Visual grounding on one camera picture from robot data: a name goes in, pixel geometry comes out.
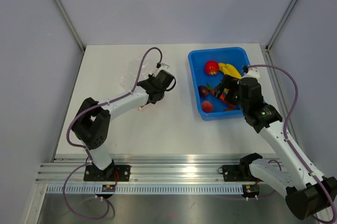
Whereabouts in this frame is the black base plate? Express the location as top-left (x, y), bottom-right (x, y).
top-left (83, 165), bottom-right (131, 182)
top-left (217, 165), bottom-right (258, 182)

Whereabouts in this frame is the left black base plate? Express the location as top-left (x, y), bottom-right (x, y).
top-left (83, 165), bottom-right (131, 182)

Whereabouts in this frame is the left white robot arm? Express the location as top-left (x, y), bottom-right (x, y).
top-left (67, 68), bottom-right (176, 182)

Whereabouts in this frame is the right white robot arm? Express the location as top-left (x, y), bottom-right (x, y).
top-left (214, 75), bottom-right (336, 223)

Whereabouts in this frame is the orange carrot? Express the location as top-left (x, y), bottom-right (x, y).
top-left (220, 94), bottom-right (235, 111)

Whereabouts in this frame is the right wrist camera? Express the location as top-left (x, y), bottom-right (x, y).
top-left (242, 67), bottom-right (260, 80)

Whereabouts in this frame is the red apple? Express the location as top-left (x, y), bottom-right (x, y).
top-left (204, 60), bottom-right (219, 76)

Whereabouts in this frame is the clear zip top bag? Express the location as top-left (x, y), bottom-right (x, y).
top-left (120, 55), bottom-right (158, 91)

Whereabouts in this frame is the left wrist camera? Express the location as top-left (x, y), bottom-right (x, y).
top-left (157, 63), bottom-right (171, 72)

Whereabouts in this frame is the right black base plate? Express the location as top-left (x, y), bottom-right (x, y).
top-left (217, 165), bottom-right (258, 182)

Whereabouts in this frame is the aluminium rail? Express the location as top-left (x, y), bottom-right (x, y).
top-left (35, 155), bottom-right (239, 185)

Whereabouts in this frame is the left frame post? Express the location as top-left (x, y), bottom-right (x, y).
top-left (52, 0), bottom-right (86, 55)

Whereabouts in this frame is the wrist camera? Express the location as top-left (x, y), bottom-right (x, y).
top-left (157, 63), bottom-right (171, 72)
top-left (242, 67), bottom-right (260, 80)

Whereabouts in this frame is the blue plastic bin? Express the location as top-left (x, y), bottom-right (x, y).
top-left (187, 47), bottom-right (264, 121)

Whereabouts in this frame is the right frame post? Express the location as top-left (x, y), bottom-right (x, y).
top-left (265, 0), bottom-right (300, 53)

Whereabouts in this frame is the frame post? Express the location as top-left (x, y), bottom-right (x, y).
top-left (52, 0), bottom-right (86, 55)
top-left (265, 0), bottom-right (300, 53)

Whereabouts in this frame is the dark purple plum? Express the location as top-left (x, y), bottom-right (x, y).
top-left (198, 85), bottom-right (209, 98)

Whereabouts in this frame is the white slotted cable duct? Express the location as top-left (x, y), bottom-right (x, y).
top-left (46, 184), bottom-right (243, 195)

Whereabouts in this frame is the yellow banana bunch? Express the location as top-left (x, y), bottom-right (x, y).
top-left (218, 63), bottom-right (242, 79)

